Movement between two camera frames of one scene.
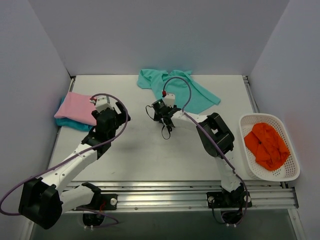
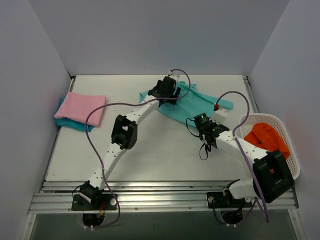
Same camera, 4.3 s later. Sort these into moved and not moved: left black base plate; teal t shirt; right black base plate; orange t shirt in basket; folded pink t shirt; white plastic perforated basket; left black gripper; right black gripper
Moved: right black gripper; teal t shirt; left black gripper
Not moved: white plastic perforated basket; orange t shirt in basket; folded pink t shirt; right black base plate; left black base plate
